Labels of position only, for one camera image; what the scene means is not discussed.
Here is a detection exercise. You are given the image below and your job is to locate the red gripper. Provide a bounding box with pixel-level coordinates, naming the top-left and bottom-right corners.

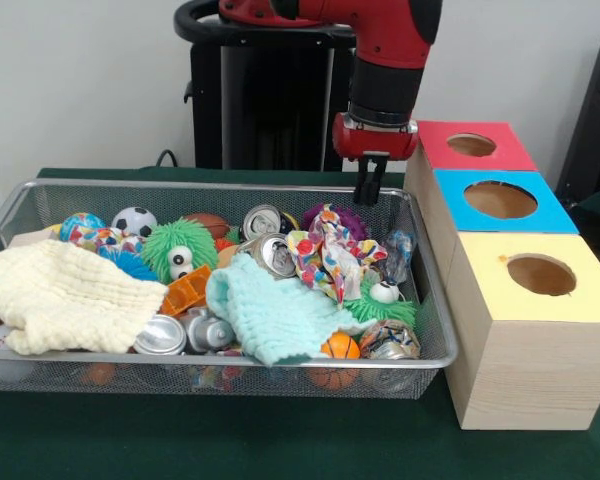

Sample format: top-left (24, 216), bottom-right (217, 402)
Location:
top-left (332, 113), bottom-right (420, 206)

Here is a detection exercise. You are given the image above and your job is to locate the purple spiky ball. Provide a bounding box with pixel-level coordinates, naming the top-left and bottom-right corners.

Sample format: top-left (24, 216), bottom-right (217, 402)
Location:
top-left (302, 204), bottom-right (370, 244)

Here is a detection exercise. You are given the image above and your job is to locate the colourful dotted cloth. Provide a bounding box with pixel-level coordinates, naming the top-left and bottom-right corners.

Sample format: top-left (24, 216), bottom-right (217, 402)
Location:
top-left (285, 203), bottom-right (389, 309)

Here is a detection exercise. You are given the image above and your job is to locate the clear mesh bin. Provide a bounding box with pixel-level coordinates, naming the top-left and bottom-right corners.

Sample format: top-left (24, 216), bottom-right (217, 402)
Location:
top-left (0, 178), bottom-right (459, 400)

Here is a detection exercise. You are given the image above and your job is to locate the wooden box with three holes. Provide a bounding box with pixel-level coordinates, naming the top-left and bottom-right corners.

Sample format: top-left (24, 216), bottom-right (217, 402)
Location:
top-left (403, 120), bottom-right (600, 431)

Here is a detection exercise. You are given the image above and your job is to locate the silver drink can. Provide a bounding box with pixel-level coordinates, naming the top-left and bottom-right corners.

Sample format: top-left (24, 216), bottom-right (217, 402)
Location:
top-left (239, 232), bottom-right (299, 280)

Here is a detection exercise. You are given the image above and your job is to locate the green spiky googly-eyed ball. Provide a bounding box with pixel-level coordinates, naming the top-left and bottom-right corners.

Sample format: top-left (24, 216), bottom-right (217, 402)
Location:
top-left (342, 279), bottom-right (419, 331)
top-left (140, 217), bottom-right (220, 286)

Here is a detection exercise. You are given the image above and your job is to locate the mint knitted cloth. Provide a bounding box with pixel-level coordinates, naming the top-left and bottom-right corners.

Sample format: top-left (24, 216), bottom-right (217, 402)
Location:
top-left (205, 252), bottom-right (376, 369)

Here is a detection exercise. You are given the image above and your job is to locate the small brown football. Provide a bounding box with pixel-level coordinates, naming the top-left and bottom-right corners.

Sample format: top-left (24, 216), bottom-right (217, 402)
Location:
top-left (184, 213), bottom-right (231, 240)

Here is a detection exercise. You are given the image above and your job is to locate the black upright stand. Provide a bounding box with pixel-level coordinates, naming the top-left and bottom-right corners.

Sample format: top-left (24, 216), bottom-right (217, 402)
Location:
top-left (554, 32), bottom-right (600, 201)

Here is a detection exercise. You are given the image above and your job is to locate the small soccer ball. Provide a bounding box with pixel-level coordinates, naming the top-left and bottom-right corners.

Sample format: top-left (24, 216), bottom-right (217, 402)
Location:
top-left (110, 206), bottom-right (159, 238)

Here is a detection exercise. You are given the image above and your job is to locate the blue spiky ball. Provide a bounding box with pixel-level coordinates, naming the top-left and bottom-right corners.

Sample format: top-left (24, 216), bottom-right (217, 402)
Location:
top-left (99, 248), bottom-right (159, 282)

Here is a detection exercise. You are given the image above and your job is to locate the cream knitted cloth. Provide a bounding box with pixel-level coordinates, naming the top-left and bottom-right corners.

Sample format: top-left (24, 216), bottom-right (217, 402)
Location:
top-left (0, 238), bottom-right (170, 357)

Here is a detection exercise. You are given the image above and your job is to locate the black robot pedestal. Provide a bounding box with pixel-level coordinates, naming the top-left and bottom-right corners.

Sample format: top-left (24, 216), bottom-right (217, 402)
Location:
top-left (173, 0), bottom-right (359, 172)

